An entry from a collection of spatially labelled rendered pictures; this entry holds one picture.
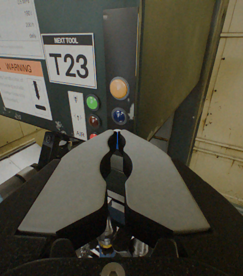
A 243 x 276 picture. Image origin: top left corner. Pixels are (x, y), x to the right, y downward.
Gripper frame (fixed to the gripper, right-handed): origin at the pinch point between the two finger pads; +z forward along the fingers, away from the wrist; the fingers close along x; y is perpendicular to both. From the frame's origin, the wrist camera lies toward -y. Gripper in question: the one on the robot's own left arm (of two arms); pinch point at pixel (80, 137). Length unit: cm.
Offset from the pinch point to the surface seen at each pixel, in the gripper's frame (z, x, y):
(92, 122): -21.3, 24.8, -21.5
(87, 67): -20.3, 24.3, -29.7
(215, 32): 48, 34, -33
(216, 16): 48, 33, -38
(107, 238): -19.8, 23.8, 15.7
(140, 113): -19.5, 32.3, -24.0
